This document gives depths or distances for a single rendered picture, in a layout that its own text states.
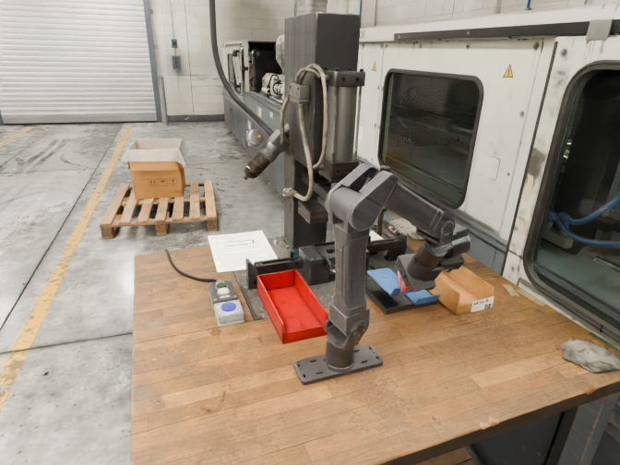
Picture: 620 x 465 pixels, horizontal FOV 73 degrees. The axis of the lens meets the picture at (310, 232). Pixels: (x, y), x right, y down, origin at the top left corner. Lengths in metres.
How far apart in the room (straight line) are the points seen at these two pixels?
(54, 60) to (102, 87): 0.96
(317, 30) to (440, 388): 0.92
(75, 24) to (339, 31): 9.35
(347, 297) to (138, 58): 9.62
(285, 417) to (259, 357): 0.19
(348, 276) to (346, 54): 0.65
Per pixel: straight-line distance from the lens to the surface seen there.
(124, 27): 10.28
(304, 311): 1.16
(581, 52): 1.36
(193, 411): 0.92
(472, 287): 1.34
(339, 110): 1.16
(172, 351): 1.07
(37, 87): 10.61
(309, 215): 1.18
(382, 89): 2.36
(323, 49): 1.21
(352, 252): 0.82
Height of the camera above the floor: 1.56
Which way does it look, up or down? 23 degrees down
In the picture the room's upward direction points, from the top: 2 degrees clockwise
